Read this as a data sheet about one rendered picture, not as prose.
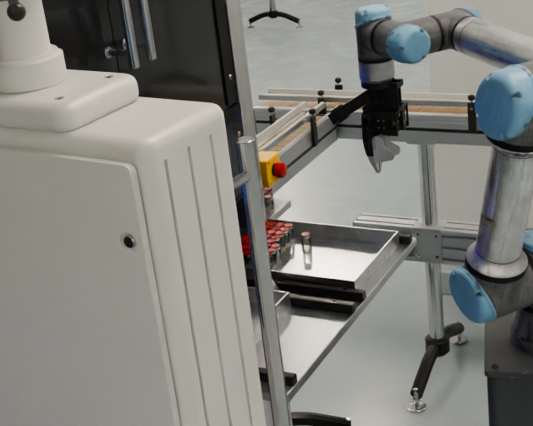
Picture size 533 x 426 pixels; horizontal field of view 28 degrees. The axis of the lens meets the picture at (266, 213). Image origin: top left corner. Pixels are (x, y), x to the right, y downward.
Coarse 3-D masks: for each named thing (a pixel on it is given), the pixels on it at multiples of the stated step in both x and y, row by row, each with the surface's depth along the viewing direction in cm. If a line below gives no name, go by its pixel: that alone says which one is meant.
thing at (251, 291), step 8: (248, 288) 226; (280, 296) 223; (288, 296) 222; (256, 304) 225; (280, 304) 219; (288, 304) 222; (256, 312) 222; (280, 312) 219; (256, 320) 219; (256, 328) 210; (256, 336) 210
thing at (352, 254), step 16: (304, 224) 255; (320, 224) 253; (320, 240) 252; (336, 240) 251; (352, 240) 250; (368, 240) 248; (384, 240) 246; (288, 256) 246; (304, 256) 245; (320, 256) 244; (336, 256) 243; (352, 256) 242; (368, 256) 241; (384, 256) 237; (272, 272) 232; (288, 272) 230; (304, 272) 237; (320, 272) 236; (336, 272) 235; (352, 272) 234; (368, 272) 230
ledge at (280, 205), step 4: (276, 200) 279; (280, 200) 278; (284, 200) 278; (288, 200) 278; (276, 204) 277; (280, 204) 276; (284, 204) 276; (288, 204) 278; (276, 208) 274; (280, 208) 274; (284, 208) 276; (288, 208) 278; (276, 212) 272; (280, 212) 274; (268, 216) 269; (272, 216) 270; (276, 216) 272
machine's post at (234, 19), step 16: (224, 0) 241; (240, 16) 247; (240, 32) 247; (240, 48) 248; (240, 64) 249; (240, 80) 249; (240, 96) 250; (256, 144) 259; (240, 208) 263; (240, 224) 264
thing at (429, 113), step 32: (288, 96) 335; (320, 96) 326; (352, 96) 326; (416, 96) 322; (448, 96) 317; (256, 128) 342; (352, 128) 326; (416, 128) 317; (448, 128) 312; (480, 128) 307
